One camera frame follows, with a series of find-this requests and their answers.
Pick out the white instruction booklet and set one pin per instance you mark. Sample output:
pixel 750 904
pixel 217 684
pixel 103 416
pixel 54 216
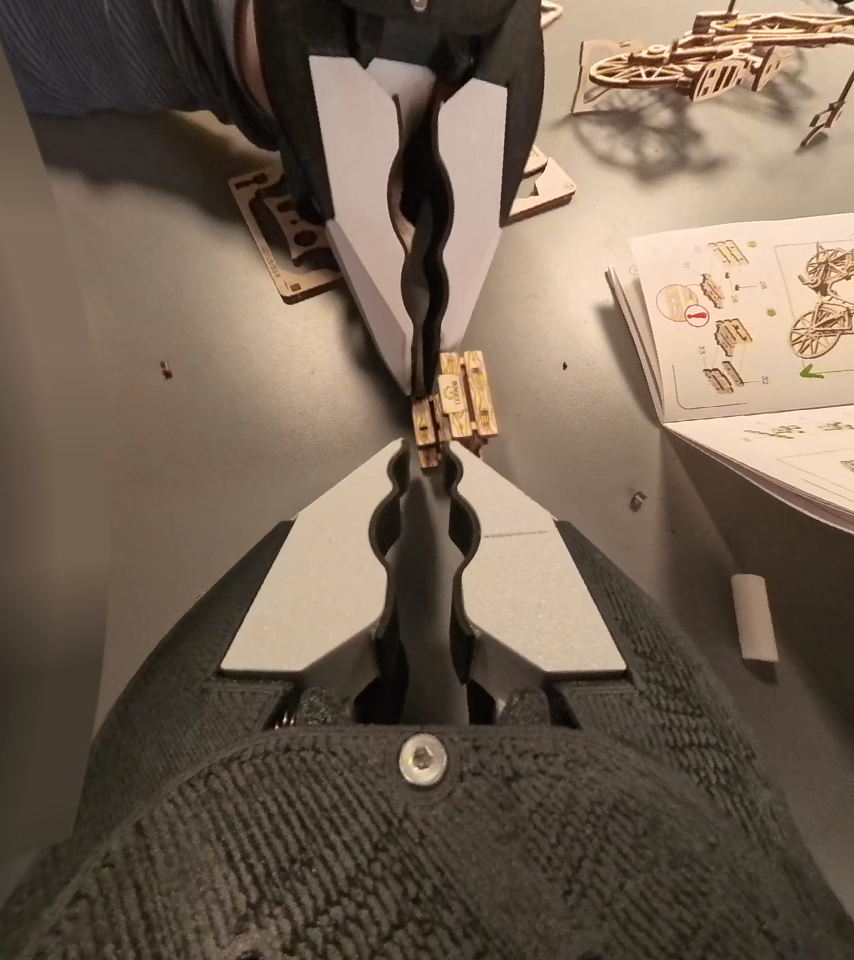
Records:
pixel 772 300

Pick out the person's left forearm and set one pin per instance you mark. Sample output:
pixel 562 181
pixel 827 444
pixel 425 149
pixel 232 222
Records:
pixel 97 52

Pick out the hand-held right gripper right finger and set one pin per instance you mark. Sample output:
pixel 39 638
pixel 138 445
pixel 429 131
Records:
pixel 539 600

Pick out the wooden bicycle model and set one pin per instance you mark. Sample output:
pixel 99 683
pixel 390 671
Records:
pixel 697 67

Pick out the wooden slatted crate model part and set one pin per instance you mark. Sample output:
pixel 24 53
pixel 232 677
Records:
pixel 476 405

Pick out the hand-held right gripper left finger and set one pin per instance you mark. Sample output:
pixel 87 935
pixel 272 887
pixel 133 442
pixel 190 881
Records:
pixel 299 600

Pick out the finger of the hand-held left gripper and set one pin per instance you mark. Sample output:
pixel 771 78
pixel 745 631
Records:
pixel 356 150
pixel 479 165

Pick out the small wooden model piece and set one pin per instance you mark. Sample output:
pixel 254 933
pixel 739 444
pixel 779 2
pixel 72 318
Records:
pixel 427 436

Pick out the laser-cut plywood parts sheet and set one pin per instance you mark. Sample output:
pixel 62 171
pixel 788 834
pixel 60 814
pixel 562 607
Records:
pixel 547 189

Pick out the white foam cylinder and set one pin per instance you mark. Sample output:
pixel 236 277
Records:
pixel 753 616

